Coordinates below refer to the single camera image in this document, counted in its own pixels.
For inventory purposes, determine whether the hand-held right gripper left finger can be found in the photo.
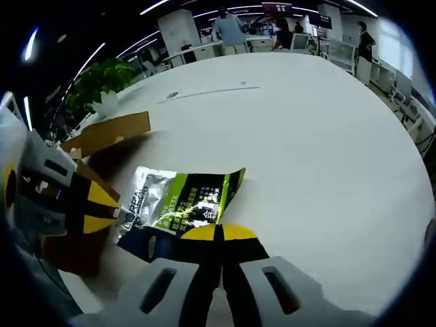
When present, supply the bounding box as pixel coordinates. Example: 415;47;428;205
69;223;223;327

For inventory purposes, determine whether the green potted plant white pot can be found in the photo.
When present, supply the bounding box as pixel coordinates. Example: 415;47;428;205
63;59;142;121

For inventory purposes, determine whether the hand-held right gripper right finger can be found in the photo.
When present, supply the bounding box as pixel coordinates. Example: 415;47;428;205
219;223;326;327

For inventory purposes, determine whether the brown cardboard shoe box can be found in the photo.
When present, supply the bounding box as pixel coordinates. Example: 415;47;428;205
42;110;164;277

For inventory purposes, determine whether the silver green soft packet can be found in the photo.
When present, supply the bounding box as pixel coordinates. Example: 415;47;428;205
116;166;247;264

